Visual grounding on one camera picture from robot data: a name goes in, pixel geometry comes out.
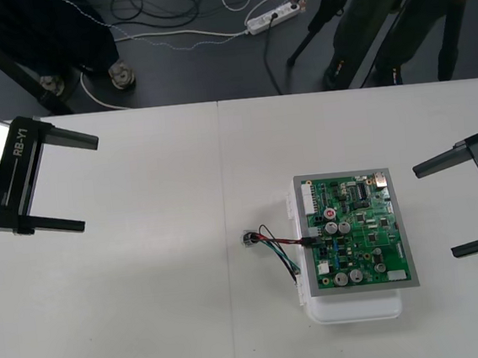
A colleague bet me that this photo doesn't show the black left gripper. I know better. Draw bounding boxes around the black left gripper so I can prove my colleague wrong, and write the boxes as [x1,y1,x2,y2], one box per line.
[0,109,109,242]

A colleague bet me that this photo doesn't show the red black green cable bundle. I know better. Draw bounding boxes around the red black green cable bundle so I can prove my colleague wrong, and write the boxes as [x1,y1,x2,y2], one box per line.
[239,218,325,291]

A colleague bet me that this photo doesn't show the black slanted stand leg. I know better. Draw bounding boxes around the black slanted stand leg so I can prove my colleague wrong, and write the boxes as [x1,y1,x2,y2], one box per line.
[0,0,75,123]

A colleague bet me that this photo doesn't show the milky plastic box with lid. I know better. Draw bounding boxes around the milky plastic box with lid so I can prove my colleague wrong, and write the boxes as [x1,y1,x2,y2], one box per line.
[284,180,405,329]

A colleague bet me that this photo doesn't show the black tripod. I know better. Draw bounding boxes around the black tripod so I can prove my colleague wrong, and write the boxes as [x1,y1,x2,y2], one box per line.
[280,0,478,97]

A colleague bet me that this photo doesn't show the white power strip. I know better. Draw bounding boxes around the white power strip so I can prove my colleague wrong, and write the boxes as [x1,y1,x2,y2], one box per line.
[244,0,310,36]

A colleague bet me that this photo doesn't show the green circuit board grey frame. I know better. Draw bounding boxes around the green circuit board grey frame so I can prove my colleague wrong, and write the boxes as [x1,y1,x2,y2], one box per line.
[291,164,422,302]

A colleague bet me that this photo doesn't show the white floor cable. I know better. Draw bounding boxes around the white floor cable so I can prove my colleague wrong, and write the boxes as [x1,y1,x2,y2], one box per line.
[74,11,257,115]

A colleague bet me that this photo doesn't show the black floor cable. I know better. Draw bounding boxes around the black floor cable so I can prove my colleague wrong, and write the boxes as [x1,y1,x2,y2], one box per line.
[257,12,289,98]

